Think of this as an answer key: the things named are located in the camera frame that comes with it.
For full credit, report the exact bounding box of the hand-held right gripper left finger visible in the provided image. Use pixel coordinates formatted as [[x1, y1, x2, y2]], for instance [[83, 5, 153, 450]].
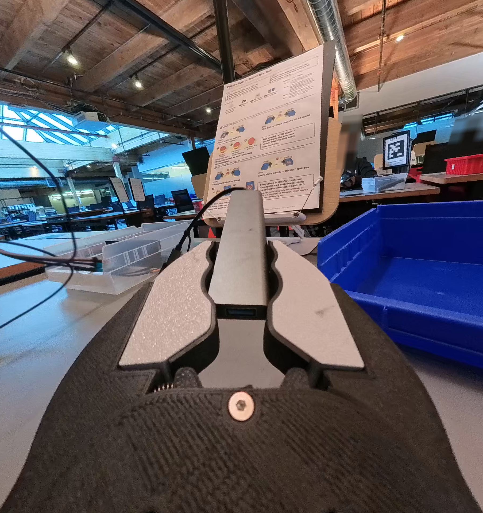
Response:
[[118, 240, 220, 387]]

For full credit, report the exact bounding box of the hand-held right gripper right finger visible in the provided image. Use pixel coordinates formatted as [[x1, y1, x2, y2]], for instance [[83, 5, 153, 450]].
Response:
[[266, 240, 365, 389]]

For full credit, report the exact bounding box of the black hub cable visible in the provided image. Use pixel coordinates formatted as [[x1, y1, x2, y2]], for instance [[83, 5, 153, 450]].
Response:
[[161, 186, 236, 270]]

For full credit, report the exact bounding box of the grey metal USB hub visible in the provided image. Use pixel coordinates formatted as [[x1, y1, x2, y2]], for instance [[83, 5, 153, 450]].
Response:
[[207, 189, 271, 321]]

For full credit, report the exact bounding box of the thin cable with teal plug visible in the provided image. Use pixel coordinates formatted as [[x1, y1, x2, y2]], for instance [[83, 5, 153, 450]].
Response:
[[0, 114, 75, 345]]

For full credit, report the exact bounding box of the grey desk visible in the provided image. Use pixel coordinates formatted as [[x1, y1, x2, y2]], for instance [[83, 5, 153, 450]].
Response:
[[0, 232, 483, 513]]

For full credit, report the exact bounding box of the clear plastic tray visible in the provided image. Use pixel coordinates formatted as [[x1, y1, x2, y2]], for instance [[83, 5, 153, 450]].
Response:
[[44, 239, 174, 296], [45, 220, 194, 257]]

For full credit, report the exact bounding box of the black office chair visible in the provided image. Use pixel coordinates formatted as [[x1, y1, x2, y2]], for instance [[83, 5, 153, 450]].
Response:
[[170, 189, 195, 213]]

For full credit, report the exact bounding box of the blue plastic bin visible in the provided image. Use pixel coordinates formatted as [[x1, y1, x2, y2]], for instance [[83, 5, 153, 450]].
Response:
[[317, 202, 483, 373]]

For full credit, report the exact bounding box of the instruction sheet on wooden stand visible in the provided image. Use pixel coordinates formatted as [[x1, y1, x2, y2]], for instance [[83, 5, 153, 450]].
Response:
[[191, 40, 342, 257]]

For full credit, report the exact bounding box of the clear lidded container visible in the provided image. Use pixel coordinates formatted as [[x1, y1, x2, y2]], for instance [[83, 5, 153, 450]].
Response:
[[362, 173, 408, 191]]

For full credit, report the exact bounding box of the wooden work table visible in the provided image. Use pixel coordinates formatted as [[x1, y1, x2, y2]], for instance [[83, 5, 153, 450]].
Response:
[[339, 182, 440, 202]]

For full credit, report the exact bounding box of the printed instruction sheet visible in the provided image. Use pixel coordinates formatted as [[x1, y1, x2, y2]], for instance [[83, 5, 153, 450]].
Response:
[[202, 43, 325, 220]]

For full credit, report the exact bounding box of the ceiling projector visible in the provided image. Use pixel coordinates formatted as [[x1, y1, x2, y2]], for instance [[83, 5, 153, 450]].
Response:
[[72, 110, 110, 131]]

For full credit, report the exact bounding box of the red plastic bin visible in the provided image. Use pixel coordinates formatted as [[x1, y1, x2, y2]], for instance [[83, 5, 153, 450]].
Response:
[[445, 151, 483, 175]]

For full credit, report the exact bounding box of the black ceiling pole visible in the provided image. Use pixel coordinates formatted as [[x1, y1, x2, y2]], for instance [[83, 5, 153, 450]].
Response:
[[213, 0, 236, 83]]

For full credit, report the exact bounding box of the silver ventilation duct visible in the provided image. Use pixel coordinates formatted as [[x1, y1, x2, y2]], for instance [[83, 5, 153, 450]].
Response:
[[306, 0, 359, 106]]

